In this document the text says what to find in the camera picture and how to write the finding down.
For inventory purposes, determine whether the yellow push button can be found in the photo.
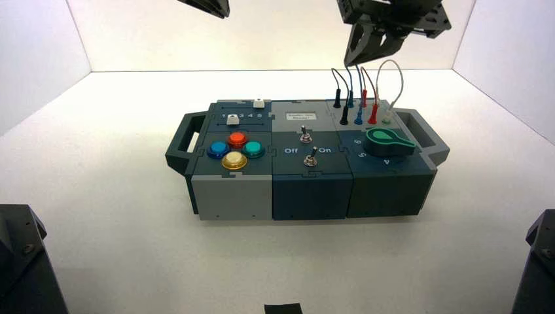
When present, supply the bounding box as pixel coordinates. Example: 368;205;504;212
221;150;249;171

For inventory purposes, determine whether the teal push button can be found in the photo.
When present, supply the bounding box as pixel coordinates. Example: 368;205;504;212
242;141;266;160

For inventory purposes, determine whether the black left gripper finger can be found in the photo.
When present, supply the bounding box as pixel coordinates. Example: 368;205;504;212
175;0;230;19

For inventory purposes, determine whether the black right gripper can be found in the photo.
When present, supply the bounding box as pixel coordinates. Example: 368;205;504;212
336;0;452;67

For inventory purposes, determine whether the red jumper wire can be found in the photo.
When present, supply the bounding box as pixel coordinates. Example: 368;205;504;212
359;66;381;126

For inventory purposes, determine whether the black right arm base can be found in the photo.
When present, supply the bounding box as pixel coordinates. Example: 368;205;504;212
511;209;555;314

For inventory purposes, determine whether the blue jumper wire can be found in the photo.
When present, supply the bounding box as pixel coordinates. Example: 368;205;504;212
345;63;365;126

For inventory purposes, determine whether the white printed label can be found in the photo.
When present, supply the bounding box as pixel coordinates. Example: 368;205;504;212
285;111;318;122

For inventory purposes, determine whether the black jumper wire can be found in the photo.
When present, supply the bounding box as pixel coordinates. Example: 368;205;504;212
331;67;351;126

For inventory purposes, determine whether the green rotary knob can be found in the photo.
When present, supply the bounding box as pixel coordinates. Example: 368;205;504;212
363;127;417;157

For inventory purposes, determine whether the white jumper wire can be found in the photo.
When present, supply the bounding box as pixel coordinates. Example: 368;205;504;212
374;59;405;120

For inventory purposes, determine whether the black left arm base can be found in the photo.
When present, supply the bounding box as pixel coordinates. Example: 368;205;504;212
0;203;69;314

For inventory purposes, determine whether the red push button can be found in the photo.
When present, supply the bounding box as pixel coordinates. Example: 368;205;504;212
227;131;249;150

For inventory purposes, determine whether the black tape piece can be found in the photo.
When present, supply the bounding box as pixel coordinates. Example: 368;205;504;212
264;303;304;314

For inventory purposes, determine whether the blue push button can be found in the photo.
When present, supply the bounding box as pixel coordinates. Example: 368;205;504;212
206;141;230;160

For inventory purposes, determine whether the dark teal grey task box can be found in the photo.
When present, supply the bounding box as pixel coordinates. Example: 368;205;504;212
165;99;451;221

